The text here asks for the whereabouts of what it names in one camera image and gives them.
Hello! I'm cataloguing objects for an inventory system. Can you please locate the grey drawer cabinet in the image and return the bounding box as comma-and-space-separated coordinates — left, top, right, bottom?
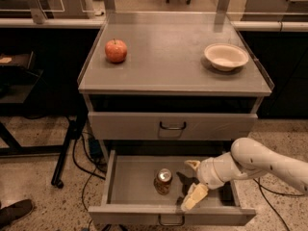
79, 13, 272, 153

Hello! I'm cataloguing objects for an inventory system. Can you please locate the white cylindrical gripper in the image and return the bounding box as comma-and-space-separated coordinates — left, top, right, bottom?
181, 157, 225, 212

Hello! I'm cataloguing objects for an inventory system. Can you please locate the grey top drawer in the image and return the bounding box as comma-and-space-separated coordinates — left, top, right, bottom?
89, 112, 257, 141

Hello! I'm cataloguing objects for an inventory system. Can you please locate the grey open middle drawer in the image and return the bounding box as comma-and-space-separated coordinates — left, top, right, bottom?
89, 151, 256, 226

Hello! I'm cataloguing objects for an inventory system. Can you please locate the orange soda can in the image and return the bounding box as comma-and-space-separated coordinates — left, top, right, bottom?
154, 168, 172, 195

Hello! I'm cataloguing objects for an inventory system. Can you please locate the black metal table frame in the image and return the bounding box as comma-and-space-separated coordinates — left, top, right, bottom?
0, 51, 87, 190

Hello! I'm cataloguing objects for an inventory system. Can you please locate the dark shoe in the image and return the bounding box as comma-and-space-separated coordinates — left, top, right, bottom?
0, 199, 34, 228

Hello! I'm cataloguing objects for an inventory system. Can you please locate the black floor cable left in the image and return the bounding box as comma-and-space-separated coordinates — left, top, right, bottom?
71, 132, 108, 231

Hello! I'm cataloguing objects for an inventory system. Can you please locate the red apple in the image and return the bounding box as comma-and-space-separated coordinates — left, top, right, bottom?
105, 38, 127, 64

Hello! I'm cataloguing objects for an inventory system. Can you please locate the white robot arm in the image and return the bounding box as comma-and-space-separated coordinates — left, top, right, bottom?
181, 138, 308, 212

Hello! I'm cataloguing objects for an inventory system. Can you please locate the white horizontal rail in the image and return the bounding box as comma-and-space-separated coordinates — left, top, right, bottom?
0, 18, 308, 33

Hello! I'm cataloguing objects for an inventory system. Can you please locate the black floor cable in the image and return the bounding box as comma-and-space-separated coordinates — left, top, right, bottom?
253, 176, 306, 231
71, 132, 108, 231

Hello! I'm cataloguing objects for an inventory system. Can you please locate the black floor cable right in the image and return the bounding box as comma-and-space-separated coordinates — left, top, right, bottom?
253, 176, 306, 231

